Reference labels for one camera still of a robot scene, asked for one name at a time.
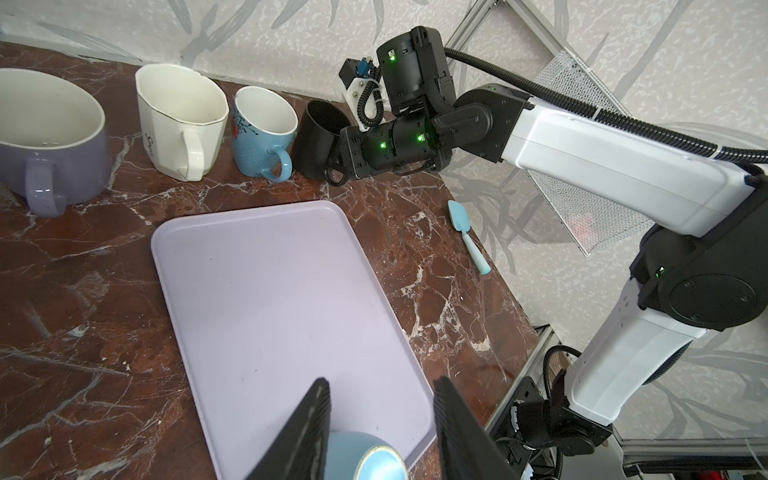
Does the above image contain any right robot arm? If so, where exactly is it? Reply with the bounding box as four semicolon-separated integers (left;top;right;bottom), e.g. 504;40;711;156
318;26;767;456

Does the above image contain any aluminium frame rail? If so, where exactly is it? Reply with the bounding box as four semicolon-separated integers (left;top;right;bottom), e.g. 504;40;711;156
443;0;571;58

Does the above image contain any light blue mug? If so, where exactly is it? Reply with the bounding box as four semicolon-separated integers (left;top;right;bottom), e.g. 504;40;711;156
324;432;409;480

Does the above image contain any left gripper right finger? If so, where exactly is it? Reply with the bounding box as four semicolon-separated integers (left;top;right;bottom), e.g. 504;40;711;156
433;376;516;480

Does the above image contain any lavender mug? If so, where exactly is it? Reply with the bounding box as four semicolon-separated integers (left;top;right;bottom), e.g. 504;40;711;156
1;68;113;218

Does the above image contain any black mug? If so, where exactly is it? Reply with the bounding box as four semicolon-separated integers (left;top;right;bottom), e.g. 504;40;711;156
291;100;350;180

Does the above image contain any blue dotted square mug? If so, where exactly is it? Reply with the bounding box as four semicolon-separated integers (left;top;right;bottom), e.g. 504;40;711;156
232;86;298;183

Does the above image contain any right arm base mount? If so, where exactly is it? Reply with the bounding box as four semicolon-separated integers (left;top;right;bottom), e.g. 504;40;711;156
485;326;613;475

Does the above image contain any white wire basket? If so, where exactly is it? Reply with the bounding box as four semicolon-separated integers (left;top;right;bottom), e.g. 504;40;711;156
529;49;653;256

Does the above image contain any white faceted mug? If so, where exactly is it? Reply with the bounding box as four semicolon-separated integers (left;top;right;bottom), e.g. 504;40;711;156
135;64;229;182

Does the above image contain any lavender plastic tray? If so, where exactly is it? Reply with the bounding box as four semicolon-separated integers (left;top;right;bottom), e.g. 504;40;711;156
151;200;435;479

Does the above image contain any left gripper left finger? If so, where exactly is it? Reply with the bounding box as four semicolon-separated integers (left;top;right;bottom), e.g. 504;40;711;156
247;377;332;480

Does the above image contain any light blue spatula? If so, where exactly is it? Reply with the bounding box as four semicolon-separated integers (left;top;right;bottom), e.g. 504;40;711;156
448;200;491;275

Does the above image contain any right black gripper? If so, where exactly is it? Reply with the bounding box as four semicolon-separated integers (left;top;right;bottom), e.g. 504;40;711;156
324;111;447;187

